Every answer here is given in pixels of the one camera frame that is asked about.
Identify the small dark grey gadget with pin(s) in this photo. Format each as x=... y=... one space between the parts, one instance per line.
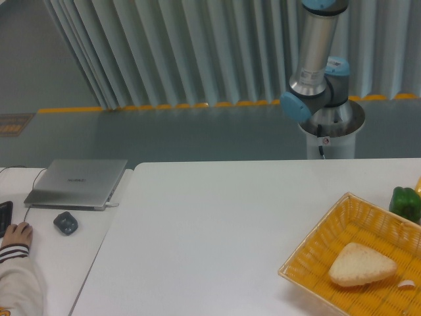
x=66 y=223

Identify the silver closed laptop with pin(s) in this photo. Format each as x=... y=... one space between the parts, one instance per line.
x=77 y=184

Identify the yellow woven basket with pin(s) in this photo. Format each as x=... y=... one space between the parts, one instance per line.
x=353 y=219

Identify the green bell pepper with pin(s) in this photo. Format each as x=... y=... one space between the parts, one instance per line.
x=405 y=202

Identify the black keyboard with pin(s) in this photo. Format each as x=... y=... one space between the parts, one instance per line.
x=6 y=209

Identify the person's hand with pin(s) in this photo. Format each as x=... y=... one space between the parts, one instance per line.
x=13 y=236

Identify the yellow pepper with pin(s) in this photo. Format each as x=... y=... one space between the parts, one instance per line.
x=417 y=188

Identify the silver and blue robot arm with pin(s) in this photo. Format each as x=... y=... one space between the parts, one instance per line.
x=309 y=89

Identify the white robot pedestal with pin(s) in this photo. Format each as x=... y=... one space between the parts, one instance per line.
x=332 y=131

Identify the grey pleated curtain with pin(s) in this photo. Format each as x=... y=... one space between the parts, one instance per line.
x=167 y=53

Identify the triangular bread slice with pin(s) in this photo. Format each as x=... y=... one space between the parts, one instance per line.
x=357 y=265

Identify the forearm in cream sleeve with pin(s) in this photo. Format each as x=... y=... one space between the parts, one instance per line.
x=21 y=293

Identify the small white shell piece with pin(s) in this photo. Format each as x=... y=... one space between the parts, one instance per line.
x=407 y=285

